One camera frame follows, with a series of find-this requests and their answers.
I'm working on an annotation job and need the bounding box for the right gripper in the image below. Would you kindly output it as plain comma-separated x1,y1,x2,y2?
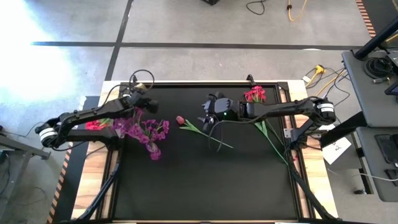
198,92,242,131

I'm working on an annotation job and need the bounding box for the pink artificial tulip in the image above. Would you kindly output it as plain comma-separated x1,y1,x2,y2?
175,115,234,149
254,120,289,165

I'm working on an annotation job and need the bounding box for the red artificial flower bunch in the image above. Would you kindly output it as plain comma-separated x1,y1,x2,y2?
243,85,267,104
85,119,113,131

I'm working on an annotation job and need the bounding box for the purple glass vase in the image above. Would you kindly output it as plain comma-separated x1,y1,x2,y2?
145,142,162,161

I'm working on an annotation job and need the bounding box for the black table mat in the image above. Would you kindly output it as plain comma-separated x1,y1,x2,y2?
119,86,293,220

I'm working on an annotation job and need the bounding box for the black striped-edge floor mat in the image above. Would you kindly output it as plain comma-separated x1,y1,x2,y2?
356,0,398,38
46,95,101,224

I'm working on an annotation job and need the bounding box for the grey side table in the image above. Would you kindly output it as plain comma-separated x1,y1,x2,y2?
0,124,51,218

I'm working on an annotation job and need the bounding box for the grey desk with tablet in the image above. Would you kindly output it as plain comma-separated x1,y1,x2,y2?
355,126,398,203

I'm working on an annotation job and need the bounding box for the black tablet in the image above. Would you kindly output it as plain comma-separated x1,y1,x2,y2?
374,133,398,165

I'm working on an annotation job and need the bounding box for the black round pole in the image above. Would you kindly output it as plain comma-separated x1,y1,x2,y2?
353,17,398,61

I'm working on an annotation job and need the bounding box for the black device with screen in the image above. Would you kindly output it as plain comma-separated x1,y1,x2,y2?
384,81,398,97

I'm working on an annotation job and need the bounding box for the black aluminium table frame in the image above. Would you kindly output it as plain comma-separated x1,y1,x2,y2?
110,74,308,223

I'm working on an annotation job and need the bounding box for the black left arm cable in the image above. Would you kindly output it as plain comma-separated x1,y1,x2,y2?
102,68,155,106

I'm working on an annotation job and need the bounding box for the silver mounting bracket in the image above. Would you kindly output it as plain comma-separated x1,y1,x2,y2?
282,126,295,140

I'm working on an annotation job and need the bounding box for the black diagonal frame strut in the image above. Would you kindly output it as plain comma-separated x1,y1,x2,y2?
289,161,336,222
76,161,121,222

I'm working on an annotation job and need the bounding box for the black floor cable loop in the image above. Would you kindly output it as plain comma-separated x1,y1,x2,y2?
246,0,266,16

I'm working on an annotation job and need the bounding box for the yellow plug extension cable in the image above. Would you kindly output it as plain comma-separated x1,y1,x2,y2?
303,64,348,97

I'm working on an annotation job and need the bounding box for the yellow floor cable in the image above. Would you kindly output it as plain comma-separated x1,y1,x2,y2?
286,0,308,22

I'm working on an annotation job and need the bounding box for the grey desk with cable coil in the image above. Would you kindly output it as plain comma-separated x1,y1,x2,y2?
341,48,398,128

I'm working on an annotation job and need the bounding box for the coiled black cable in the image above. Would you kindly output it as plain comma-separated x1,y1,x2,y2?
363,57,395,79

